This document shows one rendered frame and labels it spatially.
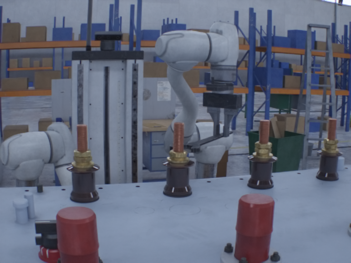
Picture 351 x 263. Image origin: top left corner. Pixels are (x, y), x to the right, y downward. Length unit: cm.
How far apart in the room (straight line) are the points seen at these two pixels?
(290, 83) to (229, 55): 914
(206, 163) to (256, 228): 116
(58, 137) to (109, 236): 82
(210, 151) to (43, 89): 704
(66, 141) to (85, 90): 35
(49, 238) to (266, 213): 41
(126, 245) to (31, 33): 806
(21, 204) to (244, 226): 52
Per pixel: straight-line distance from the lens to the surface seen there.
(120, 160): 207
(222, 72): 142
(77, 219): 67
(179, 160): 116
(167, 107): 611
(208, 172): 193
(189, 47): 134
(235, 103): 142
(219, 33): 141
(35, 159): 164
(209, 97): 146
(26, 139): 163
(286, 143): 541
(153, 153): 546
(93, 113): 201
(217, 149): 188
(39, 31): 878
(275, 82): 1024
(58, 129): 170
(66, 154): 169
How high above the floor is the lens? 175
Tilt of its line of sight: 10 degrees down
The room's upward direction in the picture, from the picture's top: 1 degrees clockwise
